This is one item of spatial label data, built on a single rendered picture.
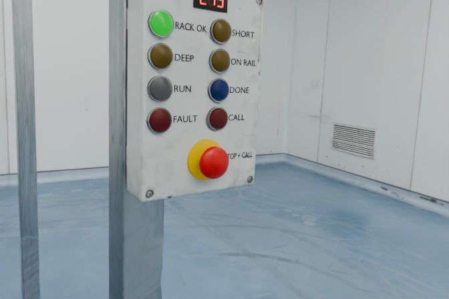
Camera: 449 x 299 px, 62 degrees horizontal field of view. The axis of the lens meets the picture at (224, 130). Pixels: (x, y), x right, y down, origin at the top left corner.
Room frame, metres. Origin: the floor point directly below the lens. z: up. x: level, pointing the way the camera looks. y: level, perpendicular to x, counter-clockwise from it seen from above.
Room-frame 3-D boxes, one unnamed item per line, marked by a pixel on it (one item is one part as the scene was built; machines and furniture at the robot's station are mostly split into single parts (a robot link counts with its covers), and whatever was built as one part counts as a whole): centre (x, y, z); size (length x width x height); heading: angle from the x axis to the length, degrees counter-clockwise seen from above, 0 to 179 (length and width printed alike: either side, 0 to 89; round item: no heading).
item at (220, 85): (0.47, 0.01, 1.00); 0.03 x 0.01 x 0.03; 125
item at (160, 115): (0.42, 0.07, 0.96); 0.03 x 0.01 x 0.03; 125
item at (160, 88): (0.42, 0.07, 1.00); 0.03 x 0.01 x 0.03; 125
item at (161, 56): (0.42, 0.07, 1.04); 0.03 x 0.01 x 0.03; 125
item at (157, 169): (0.49, 0.04, 1.00); 0.17 x 0.06 x 0.26; 125
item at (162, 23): (0.42, 0.07, 1.07); 0.03 x 0.01 x 0.03; 125
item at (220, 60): (0.47, 0.01, 1.04); 0.03 x 0.01 x 0.03; 125
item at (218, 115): (0.47, 0.01, 0.96); 0.03 x 0.01 x 0.03; 125
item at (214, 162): (0.46, 0.02, 0.91); 0.04 x 0.04 x 0.04; 35
